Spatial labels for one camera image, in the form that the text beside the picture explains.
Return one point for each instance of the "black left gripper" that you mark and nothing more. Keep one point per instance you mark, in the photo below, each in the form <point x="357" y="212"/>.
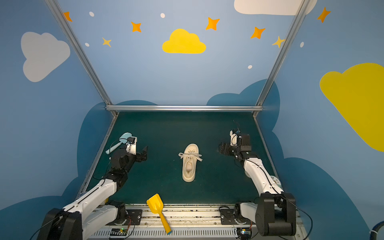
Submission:
<point x="140" y="155"/>

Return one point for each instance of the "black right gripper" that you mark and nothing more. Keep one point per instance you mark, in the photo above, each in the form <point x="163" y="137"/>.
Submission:
<point x="227" y="148"/>

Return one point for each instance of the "white canvas sneaker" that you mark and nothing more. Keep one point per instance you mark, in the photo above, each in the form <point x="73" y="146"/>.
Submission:
<point x="189" y="166"/>

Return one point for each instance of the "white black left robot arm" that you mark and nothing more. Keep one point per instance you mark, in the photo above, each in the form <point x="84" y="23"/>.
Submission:
<point x="79" y="220"/>

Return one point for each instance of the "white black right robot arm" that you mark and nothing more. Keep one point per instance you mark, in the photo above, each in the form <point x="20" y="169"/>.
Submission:
<point x="275" y="213"/>

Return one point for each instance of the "light blue toy spatula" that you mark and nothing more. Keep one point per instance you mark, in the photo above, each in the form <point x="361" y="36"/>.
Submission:
<point x="124" y="139"/>

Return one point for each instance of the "yellow toy shovel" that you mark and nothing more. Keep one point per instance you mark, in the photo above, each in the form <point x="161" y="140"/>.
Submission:
<point x="156" y="206"/>

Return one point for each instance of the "back horizontal aluminium bar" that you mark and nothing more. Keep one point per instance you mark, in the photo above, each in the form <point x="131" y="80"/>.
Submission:
<point x="148" y="108"/>

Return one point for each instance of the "round tin can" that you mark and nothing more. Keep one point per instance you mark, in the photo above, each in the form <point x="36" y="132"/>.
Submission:
<point x="276" y="181"/>

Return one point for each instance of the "left green circuit board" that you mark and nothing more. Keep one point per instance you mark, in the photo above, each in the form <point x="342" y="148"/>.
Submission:
<point x="120" y="233"/>

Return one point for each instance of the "green circuit board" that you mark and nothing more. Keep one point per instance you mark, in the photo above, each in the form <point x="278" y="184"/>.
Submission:
<point x="243" y="234"/>
<point x="120" y="233"/>

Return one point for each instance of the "right green circuit board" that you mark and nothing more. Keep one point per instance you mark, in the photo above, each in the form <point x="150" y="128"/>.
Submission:
<point x="243" y="234"/>

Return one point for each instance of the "right side aluminium floor rail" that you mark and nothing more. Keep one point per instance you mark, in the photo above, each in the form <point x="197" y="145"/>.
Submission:
<point x="267" y="120"/>

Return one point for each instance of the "aluminium floor rail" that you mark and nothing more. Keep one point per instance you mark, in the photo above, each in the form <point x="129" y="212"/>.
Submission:
<point x="91" y="171"/>
<point x="267" y="120"/>

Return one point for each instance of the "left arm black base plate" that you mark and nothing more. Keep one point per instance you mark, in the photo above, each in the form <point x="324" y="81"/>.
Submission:
<point x="131" y="217"/>

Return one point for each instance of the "left side aluminium floor rail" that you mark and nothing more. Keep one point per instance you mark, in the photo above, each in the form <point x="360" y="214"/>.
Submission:
<point x="91" y="171"/>

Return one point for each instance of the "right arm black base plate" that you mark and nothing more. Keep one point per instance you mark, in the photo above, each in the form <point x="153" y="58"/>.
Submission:
<point x="229" y="217"/>

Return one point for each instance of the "aluminium front rail platform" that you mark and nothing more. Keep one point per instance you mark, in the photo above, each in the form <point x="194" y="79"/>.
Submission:
<point x="188" y="222"/>

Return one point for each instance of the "left aluminium frame post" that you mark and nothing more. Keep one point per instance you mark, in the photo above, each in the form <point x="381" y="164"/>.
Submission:
<point x="64" y="24"/>

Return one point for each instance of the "aluminium frame post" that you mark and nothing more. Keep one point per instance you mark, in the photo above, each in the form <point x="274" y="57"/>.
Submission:
<point x="64" y="24"/>
<point x="284" y="49"/>

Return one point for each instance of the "right aluminium frame post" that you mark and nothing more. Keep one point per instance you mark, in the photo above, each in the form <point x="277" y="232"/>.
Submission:
<point x="284" y="49"/>

